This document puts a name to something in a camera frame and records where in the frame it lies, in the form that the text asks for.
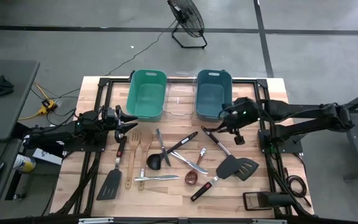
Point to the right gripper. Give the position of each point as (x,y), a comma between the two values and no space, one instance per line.
(244,112)

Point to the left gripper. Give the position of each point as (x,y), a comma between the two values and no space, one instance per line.
(109,125)

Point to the wooden slotted spatula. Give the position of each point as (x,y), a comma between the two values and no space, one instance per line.
(134,140)

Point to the wooden solid spatula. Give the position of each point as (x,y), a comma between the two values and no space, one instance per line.
(145,141)

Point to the black solid spatula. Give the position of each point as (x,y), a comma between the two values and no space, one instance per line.
(227,166)

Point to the steel table knife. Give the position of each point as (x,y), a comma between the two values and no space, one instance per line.
(163,149)
(157,178)
(191,165)

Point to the black plastic ladle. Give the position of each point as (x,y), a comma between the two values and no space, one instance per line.
(154,162)

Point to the dark wooden spoon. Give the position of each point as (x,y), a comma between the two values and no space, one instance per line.
(191,179)

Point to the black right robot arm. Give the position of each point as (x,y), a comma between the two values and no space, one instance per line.
(306,110)

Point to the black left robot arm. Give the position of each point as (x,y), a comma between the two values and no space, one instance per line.
(57,135)

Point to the green plastic bin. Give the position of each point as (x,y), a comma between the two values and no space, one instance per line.
(146,99)

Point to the blue plastic bin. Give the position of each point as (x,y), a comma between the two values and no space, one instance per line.
(211,96)

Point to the clear plastic bin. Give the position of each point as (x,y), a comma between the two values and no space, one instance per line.
(180,93)

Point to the white booklet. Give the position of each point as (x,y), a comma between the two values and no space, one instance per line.
(47,157)

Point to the white and yellow can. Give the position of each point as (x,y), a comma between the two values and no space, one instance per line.
(25,164)

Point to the black floor fan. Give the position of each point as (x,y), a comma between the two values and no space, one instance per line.
(186,15)

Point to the black folded object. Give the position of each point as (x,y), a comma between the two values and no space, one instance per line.
(2,85)

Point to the black metal frame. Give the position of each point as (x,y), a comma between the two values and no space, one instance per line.
(120,81)

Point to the black device with frame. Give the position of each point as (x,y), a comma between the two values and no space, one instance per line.
(275,199)

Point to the silver aluminium bracket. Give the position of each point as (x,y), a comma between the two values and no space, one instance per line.
(269,221)
(96,220)

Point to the black table frame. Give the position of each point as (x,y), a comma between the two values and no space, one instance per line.
(357,146)

